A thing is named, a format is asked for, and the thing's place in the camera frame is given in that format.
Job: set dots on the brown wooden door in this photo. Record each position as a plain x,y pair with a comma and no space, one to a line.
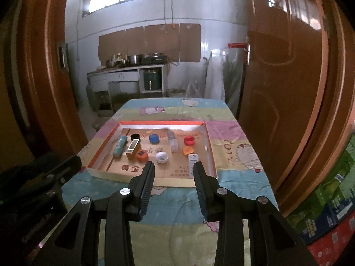
277,88

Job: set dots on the clear plastic wrapped panel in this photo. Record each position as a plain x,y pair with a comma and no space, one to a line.
234,83

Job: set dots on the wooden door frame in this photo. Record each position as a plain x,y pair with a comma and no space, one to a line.
41,74

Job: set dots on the white kitchen counter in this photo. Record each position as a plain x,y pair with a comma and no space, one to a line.
116,79

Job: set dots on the small white box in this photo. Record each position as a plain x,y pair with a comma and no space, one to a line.
192,159

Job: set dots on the red carton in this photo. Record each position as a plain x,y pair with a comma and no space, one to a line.
338,246

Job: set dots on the plain orange bottle cap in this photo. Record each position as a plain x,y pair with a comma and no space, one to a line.
188,150

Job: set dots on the small clear plastic bag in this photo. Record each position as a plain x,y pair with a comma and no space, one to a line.
194,90

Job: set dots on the cartoon printed tablecloth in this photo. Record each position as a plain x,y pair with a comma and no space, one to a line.
244,158

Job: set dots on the light blue tube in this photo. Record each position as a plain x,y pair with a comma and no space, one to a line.
119,145

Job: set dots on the cardboard sheet on wall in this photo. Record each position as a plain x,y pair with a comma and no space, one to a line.
155,41

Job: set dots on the red paper strip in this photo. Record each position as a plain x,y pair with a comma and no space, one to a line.
237,45

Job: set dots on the orange cap with black print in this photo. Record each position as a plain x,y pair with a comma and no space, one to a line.
142,155

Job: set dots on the black gas stove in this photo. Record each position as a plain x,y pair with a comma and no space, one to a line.
154,58

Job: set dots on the black bottle cap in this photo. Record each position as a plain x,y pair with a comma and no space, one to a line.
135,137

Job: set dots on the blue bottle cap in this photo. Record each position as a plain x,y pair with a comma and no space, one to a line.
154,138

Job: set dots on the gas cylinder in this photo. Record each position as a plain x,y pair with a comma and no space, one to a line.
90,92

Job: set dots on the green air fryer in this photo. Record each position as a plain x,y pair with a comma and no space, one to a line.
152,79

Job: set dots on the red bottle cap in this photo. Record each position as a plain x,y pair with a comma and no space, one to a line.
189,140

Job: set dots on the shallow cardboard box tray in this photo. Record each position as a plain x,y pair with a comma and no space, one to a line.
177,171

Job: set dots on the metal pan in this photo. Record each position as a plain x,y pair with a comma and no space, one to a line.
114,63

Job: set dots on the blue carton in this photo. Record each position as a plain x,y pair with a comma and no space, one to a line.
330,224

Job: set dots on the steel pot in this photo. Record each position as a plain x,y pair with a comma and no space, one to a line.
134,59

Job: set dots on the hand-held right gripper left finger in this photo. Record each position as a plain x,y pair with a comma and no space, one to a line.
146,191

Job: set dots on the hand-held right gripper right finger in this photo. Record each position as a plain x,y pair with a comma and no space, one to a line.
200,191

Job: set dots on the white plastic bag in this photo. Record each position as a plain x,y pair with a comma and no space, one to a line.
215,77

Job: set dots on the white bottle cap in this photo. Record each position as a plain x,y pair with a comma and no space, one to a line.
162,158

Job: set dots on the round basket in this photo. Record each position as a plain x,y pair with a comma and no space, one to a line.
175,92

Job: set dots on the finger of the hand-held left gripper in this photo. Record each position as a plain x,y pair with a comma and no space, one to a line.
65,169
36,162

